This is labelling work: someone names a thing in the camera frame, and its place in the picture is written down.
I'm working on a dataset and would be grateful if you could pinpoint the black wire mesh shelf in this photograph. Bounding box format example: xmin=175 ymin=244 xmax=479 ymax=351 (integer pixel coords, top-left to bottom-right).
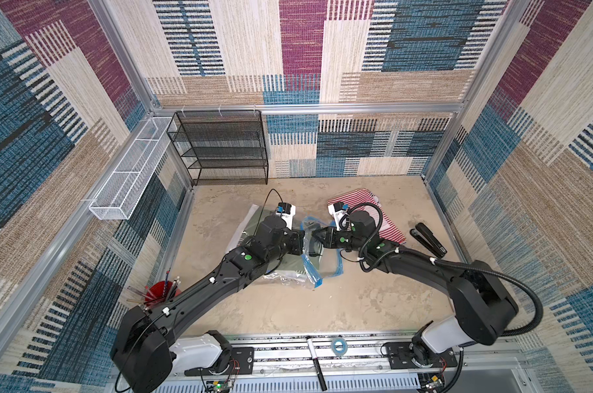
xmin=167 ymin=110 xmax=270 ymax=186

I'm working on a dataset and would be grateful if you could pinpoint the clear vacuum bag blue zipper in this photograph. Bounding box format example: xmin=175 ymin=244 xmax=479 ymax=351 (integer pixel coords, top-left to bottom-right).
xmin=225 ymin=204 xmax=344 ymax=289

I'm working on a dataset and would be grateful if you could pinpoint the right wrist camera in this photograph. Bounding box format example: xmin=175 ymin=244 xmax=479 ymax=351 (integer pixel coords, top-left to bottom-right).
xmin=328 ymin=201 xmax=349 ymax=231

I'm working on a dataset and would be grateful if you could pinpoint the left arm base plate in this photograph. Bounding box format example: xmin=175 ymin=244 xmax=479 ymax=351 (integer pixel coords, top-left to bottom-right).
xmin=210 ymin=346 xmax=255 ymax=375

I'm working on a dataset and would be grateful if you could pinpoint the red pencil cup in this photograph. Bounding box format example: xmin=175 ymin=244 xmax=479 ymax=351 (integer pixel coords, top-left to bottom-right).
xmin=126 ymin=271 xmax=181 ymax=308

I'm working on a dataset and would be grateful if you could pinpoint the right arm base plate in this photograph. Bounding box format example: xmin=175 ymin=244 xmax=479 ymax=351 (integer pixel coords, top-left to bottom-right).
xmin=380 ymin=342 xmax=458 ymax=370

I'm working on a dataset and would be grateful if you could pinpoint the red white striped tank top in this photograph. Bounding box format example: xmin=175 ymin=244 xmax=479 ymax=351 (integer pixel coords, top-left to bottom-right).
xmin=328 ymin=188 xmax=406 ymax=244

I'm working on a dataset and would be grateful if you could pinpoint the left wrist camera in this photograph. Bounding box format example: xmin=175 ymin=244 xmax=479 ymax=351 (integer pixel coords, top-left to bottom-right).
xmin=275 ymin=202 xmax=296 ymax=229

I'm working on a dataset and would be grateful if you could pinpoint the blue tape roll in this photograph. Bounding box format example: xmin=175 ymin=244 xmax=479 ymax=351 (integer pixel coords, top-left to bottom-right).
xmin=331 ymin=337 xmax=348 ymax=357

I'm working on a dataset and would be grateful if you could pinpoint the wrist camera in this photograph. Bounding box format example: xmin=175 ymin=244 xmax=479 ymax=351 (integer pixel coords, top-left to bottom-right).
xmin=275 ymin=202 xmax=296 ymax=229
xmin=328 ymin=201 xmax=349 ymax=231

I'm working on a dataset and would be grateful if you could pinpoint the black marker pen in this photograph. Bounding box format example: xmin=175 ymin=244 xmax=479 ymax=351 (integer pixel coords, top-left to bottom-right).
xmin=306 ymin=337 xmax=328 ymax=391

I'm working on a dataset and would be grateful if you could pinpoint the white wire mesh basket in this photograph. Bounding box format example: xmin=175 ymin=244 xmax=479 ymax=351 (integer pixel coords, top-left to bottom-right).
xmin=89 ymin=117 xmax=171 ymax=220

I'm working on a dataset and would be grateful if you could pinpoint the green garment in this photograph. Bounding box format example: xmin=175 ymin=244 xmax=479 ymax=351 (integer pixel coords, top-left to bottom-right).
xmin=230 ymin=204 xmax=327 ymax=283

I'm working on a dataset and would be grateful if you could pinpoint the black stapler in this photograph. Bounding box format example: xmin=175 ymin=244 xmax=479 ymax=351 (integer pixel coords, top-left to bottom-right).
xmin=409 ymin=222 xmax=447 ymax=258

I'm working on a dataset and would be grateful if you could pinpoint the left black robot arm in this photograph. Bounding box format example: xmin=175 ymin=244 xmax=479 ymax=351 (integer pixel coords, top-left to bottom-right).
xmin=110 ymin=215 xmax=305 ymax=392

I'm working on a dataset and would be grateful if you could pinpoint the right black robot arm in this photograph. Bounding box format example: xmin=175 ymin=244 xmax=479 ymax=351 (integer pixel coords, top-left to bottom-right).
xmin=312 ymin=202 xmax=544 ymax=368

